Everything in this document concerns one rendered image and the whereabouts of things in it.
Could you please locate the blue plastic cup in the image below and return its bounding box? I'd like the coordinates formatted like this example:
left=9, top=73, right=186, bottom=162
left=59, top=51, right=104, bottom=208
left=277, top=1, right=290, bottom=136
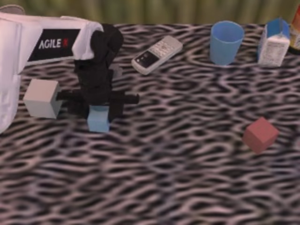
left=209, top=20, right=245, bottom=66

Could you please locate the grey remote control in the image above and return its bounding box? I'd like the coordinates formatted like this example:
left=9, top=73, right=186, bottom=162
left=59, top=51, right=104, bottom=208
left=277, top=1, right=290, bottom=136
left=131, top=35, right=184, bottom=76

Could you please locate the orange and yellow box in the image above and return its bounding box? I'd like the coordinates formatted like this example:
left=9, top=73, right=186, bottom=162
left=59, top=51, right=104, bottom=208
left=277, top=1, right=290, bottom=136
left=288, top=4, right=300, bottom=55

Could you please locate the light blue cube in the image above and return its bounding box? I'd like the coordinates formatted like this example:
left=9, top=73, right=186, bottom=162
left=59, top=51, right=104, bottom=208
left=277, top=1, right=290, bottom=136
left=87, top=105, right=111, bottom=133

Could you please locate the red cube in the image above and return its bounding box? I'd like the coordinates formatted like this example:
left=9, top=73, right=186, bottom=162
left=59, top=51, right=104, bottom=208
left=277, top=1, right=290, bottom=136
left=242, top=117, right=280, bottom=154

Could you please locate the blue and white carton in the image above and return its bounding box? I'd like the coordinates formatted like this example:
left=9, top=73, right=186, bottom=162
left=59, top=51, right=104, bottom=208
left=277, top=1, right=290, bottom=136
left=257, top=16, right=292, bottom=68

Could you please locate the white cube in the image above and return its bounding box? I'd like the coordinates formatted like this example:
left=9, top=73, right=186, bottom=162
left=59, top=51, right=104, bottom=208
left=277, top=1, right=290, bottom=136
left=23, top=78, right=63, bottom=119

